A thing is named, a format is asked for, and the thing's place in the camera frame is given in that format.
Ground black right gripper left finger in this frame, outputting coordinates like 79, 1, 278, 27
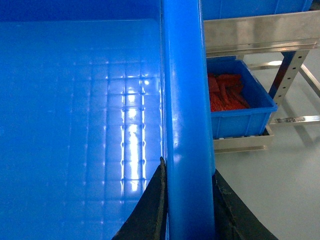
113, 156, 168, 240

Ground large blue plastic crate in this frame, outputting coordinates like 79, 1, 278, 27
0, 0, 215, 240

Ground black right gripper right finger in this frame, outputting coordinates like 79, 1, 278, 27
212, 170, 277, 240

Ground blue crate upper shelf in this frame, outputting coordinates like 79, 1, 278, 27
201, 0, 313, 21

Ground stainless steel roller shelf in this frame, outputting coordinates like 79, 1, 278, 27
204, 10, 320, 153

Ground small blue bin red parts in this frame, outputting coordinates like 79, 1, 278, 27
206, 58, 278, 139

